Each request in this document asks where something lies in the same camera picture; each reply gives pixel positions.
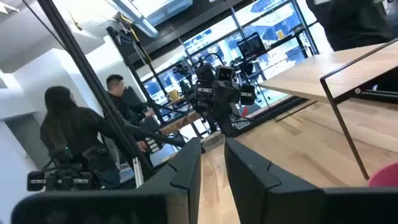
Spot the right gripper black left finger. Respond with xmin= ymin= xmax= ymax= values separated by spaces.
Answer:
xmin=11 ymin=136 xmax=202 ymax=224

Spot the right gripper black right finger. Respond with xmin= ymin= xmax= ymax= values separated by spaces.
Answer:
xmin=224 ymin=138 xmax=398 ymax=224

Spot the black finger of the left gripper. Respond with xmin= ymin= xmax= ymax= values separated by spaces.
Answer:
xmin=194 ymin=63 xmax=216 ymax=94
xmin=239 ymin=83 xmax=257 ymax=106

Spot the yellow mug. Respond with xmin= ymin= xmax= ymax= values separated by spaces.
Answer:
xmin=165 ymin=89 xmax=183 ymax=102

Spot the black computer monitor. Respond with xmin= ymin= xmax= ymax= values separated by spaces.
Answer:
xmin=236 ymin=32 xmax=267 ymax=62

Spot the person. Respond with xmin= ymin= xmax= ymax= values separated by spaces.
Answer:
xmin=105 ymin=73 xmax=156 ymax=125
xmin=39 ymin=86 xmax=149 ymax=190
xmin=305 ymin=0 xmax=395 ymax=52

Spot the black robot gripper device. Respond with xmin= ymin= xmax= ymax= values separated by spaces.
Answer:
xmin=26 ymin=144 xmax=94 ymax=192

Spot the pink cloth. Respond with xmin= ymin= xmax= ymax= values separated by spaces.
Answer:
xmin=368 ymin=161 xmax=398 ymax=188

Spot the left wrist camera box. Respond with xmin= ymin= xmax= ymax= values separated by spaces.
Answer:
xmin=214 ymin=65 xmax=234 ymax=83

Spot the wooden shelf with black frame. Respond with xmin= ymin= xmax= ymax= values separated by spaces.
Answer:
xmin=259 ymin=37 xmax=398 ymax=181

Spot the black metal rig frame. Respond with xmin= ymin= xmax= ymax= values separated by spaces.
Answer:
xmin=21 ymin=0 xmax=187 ymax=183

